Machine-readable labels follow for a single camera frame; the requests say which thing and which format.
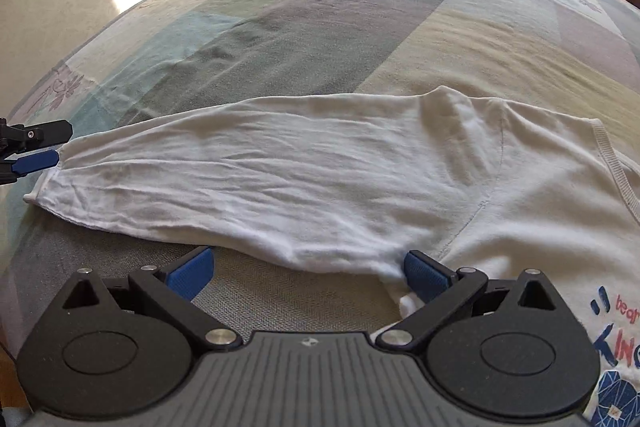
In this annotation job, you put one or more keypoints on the bed with patchwork sheet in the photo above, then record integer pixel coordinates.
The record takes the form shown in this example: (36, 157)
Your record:
(300, 7)

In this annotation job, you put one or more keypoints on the white printed sweatshirt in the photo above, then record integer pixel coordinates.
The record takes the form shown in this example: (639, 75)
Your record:
(325, 177)

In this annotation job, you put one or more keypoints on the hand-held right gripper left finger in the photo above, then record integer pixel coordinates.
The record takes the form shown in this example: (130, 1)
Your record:
(192, 277)

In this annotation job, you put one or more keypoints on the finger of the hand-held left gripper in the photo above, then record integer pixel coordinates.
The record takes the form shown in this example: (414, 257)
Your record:
(45, 133)
(35, 163)

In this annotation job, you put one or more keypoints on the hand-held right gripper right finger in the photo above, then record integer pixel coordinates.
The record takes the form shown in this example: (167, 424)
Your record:
(425, 277)

